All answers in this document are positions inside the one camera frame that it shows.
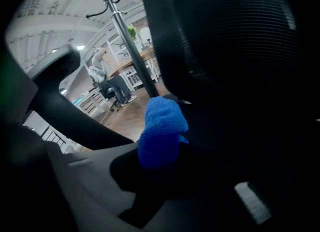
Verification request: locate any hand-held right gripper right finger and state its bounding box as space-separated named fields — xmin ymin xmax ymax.
xmin=119 ymin=145 xmax=311 ymax=232

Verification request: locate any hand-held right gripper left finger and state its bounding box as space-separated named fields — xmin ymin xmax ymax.
xmin=47 ymin=142 xmax=141 ymax=232

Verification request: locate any blue fluffy cloth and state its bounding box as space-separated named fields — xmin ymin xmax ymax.
xmin=137 ymin=95 xmax=190 ymax=171

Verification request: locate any black chair armrest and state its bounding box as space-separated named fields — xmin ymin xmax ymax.
xmin=26 ymin=45 xmax=135 ymax=151

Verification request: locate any white desk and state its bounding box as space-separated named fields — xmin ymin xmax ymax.
xmin=74 ymin=88 xmax=111 ymax=118

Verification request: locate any white shelf unit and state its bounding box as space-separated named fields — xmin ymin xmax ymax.
xmin=106 ymin=25 xmax=161 ymax=91

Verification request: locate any round wooden table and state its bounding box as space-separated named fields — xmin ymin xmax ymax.
xmin=109 ymin=46 xmax=157 ymax=78

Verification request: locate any black coat rack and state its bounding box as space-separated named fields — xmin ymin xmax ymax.
xmin=68 ymin=0 xmax=161 ymax=99

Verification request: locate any green potted plant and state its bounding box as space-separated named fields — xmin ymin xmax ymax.
xmin=127 ymin=24 xmax=138 ymax=40

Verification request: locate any black mesh chair backrest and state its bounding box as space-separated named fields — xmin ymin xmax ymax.
xmin=127 ymin=0 xmax=305 ymax=104

